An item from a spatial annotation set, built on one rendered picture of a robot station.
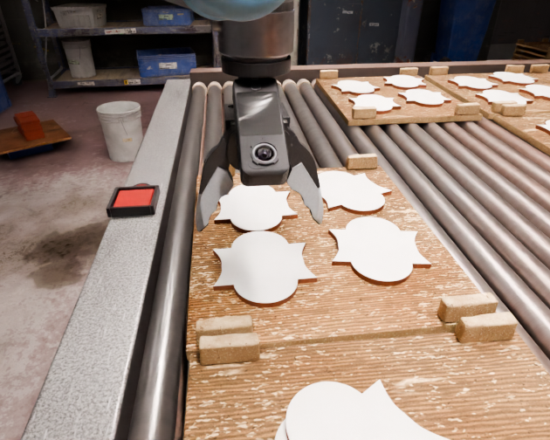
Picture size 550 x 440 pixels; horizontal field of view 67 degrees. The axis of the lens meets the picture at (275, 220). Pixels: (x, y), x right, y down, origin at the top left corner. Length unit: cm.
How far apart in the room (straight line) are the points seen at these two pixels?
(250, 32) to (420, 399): 37
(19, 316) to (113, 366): 161
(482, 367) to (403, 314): 9
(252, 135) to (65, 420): 32
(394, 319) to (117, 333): 31
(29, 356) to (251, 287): 147
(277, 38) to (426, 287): 33
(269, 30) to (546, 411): 42
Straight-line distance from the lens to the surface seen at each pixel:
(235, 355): 43
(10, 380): 186
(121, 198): 76
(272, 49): 42
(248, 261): 55
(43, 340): 194
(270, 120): 41
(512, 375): 49
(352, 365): 45
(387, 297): 52
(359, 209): 67
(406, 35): 487
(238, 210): 65
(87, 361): 51
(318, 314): 49
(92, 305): 57
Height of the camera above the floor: 128
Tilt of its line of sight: 32 degrees down
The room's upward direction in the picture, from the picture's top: straight up
